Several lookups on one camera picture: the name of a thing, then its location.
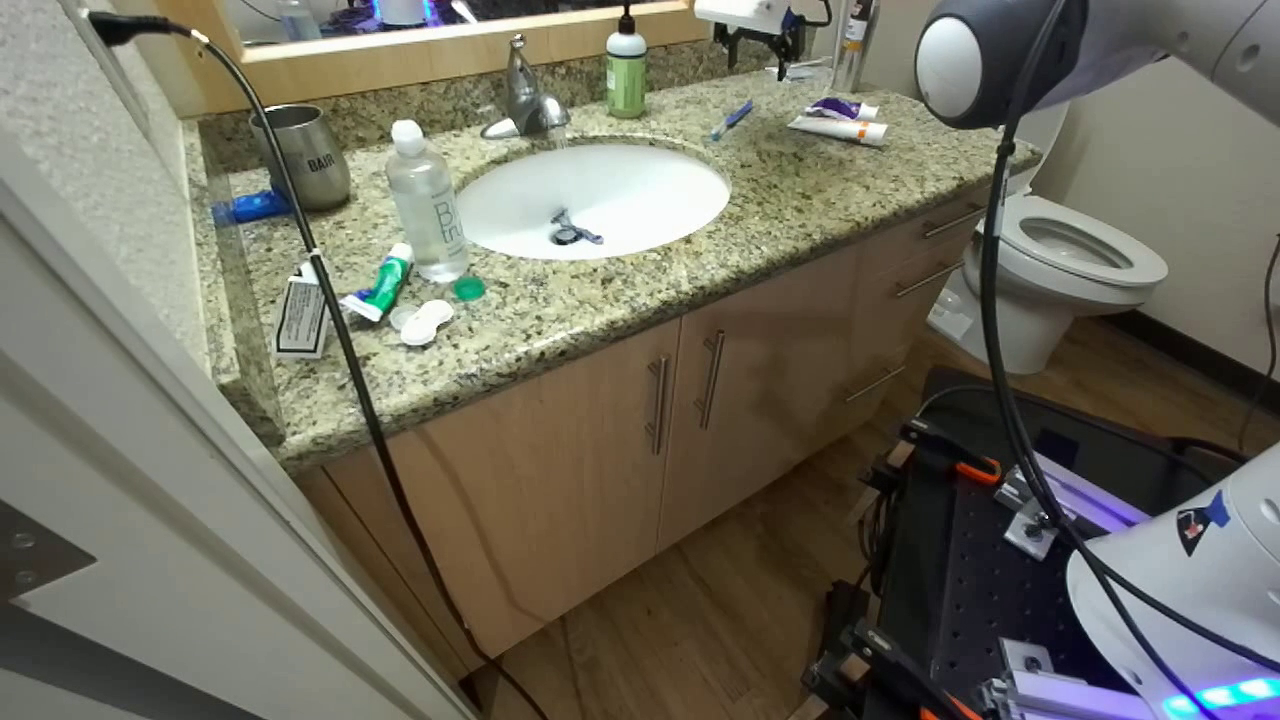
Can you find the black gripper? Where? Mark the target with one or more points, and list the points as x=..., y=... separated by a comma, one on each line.
x=765, y=35

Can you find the blue toothbrush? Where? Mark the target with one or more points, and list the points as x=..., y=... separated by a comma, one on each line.
x=734, y=120

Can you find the white toothpaste tube orange band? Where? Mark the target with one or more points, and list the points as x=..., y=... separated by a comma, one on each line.
x=838, y=129

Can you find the chrome sink faucet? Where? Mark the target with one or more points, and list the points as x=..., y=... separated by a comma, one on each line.
x=526, y=103

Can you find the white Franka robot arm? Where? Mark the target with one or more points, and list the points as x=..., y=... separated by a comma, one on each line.
x=1175, y=52

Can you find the purple and white tube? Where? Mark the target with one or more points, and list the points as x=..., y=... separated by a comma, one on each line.
x=843, y=111

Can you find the green soap pump bottle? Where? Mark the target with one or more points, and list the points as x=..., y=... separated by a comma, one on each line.
x=624, y=72

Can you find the white sink basin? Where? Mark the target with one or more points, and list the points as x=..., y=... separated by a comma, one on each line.
x=624, y=187

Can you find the metal sink drain stopper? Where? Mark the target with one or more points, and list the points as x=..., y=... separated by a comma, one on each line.
x=573, y=231

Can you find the white toilet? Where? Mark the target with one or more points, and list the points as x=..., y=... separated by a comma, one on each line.
x=1060, y=261

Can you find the clear plastic bottle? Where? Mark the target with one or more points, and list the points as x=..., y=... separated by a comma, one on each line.
x=427, y=206

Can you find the green bottle cap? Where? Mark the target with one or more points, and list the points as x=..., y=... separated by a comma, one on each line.
x=471, y=290

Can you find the orange black clamp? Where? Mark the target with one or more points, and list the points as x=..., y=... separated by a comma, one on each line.
x=887, y=672
x=953, y=461

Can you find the white cotton pads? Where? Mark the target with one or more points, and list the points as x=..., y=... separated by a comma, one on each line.
x=427, y=326

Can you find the light wood vanity cabinet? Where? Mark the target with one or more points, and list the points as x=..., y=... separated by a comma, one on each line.
x=563, y=453

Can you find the small green toothpaste tube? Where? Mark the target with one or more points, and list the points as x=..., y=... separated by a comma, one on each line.
x=383, y=284

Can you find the metal cup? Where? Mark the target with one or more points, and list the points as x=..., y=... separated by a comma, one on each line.
x=309, y=157

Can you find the black robot table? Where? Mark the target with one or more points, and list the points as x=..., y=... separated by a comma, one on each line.
x=961, y=562

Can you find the small white grey box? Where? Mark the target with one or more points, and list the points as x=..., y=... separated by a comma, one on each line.
x=303, y=314

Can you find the blue flat item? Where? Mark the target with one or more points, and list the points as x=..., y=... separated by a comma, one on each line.
x=249, y=208

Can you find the white door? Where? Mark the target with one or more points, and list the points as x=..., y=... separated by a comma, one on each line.
x=132, y=507

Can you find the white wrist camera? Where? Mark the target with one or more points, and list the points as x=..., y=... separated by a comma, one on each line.
x=740, y=13

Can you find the wood framed wall mirror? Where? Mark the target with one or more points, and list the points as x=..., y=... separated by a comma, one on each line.
x=427, y=47

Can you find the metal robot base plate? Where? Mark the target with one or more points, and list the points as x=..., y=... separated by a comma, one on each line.
x=1083, y=507

